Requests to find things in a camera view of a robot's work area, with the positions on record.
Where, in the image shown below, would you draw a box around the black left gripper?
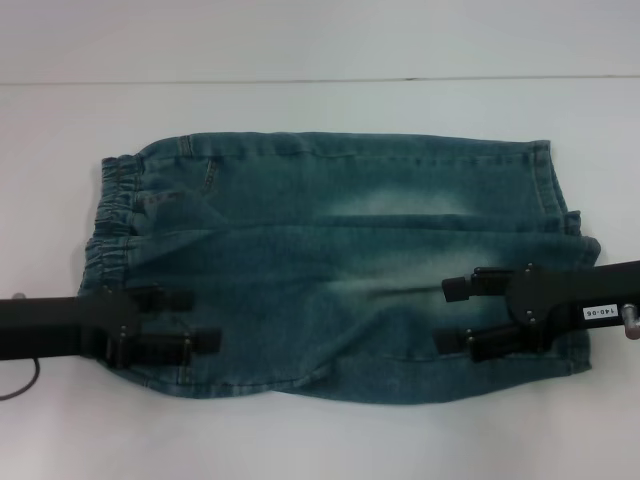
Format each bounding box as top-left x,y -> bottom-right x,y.
0,287 -> 224,370

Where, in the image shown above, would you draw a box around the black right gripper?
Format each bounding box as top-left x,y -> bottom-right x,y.
433,258 -> 640,363

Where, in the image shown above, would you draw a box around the blue denim shorts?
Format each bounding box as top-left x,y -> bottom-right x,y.
79,130 -> 604,405

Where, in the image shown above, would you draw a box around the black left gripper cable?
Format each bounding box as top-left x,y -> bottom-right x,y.
0,356 -> 43,402

